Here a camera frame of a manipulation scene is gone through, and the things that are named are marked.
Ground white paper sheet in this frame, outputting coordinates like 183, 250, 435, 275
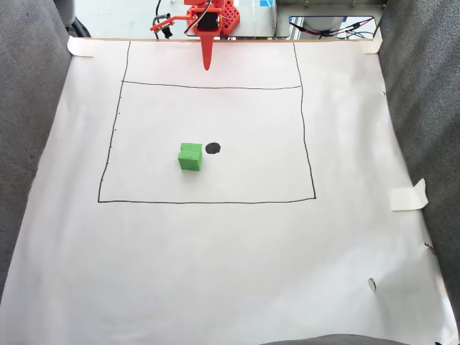
0, 37, 459, 345

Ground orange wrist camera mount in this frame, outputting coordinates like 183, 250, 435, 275
149, 13, 188, 39

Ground white cylinder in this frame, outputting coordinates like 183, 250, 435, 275
300, 17, 343, 34

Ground grey cloth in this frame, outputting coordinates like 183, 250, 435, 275
375, 0, 460, 326
261, 333, 409, 345
0, 0, 75, 303

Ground red black gripper servo wire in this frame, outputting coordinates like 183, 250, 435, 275
193, 0, 213, 30

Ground green block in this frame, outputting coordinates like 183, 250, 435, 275
178, 142, 203, 172

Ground folded white tape piece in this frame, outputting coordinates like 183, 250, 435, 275
389, 178, 430, 212

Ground red black cable bundle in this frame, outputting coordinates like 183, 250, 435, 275
289, 18, 375, 40

